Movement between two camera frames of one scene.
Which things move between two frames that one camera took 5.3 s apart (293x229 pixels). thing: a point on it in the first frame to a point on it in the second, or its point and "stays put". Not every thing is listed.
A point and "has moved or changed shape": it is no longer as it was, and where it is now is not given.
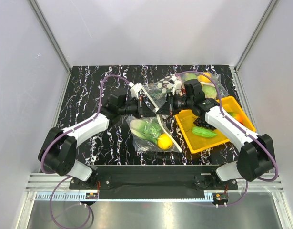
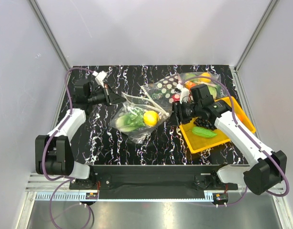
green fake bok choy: [150, 128] to [130, 120]
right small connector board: [220, 198] stays put
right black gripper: [168, 108] to [177, 109]
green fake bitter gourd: [203, 131] stays put
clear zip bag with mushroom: [157, 90] stays put
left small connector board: [91, 196] stays put
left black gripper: [143, 110] to [111, 98]
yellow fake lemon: [165, 141] to [150, 118]
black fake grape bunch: [200, 122] stays put
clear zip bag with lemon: [152, 132] has moved or changed shape
